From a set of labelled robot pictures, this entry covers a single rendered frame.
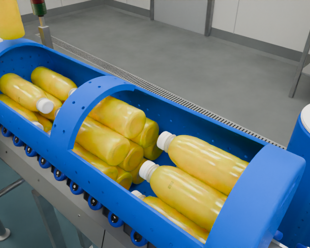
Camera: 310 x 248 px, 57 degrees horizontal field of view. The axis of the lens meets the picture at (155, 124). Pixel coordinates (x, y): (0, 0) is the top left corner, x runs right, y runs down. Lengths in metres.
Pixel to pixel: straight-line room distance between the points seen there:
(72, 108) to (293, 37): 3.62
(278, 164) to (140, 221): 0.25
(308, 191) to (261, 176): 0.58
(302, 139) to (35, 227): 1.58
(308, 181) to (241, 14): 3.49
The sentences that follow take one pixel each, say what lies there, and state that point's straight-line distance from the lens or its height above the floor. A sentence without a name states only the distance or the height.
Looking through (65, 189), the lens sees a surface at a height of 0.92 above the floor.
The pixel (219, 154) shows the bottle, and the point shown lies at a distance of 0.54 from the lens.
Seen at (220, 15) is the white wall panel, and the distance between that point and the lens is 4.49.
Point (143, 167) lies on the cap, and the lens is 0.59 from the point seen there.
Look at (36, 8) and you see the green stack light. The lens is 1.52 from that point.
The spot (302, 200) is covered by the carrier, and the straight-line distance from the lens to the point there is 1.08.
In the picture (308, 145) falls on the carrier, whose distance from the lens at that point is 0.96.
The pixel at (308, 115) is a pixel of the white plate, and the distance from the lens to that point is 1.02.
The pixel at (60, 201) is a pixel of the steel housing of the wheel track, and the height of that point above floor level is 0.87.
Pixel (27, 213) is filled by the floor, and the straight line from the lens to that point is 2.08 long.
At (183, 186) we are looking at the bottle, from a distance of 0.53.
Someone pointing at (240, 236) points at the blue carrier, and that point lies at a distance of 0.45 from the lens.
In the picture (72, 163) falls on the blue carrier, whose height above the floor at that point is 1.12.
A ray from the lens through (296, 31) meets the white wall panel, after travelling 4.04.
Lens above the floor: 1.55
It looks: 37 degrees down
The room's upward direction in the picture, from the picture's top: straight up
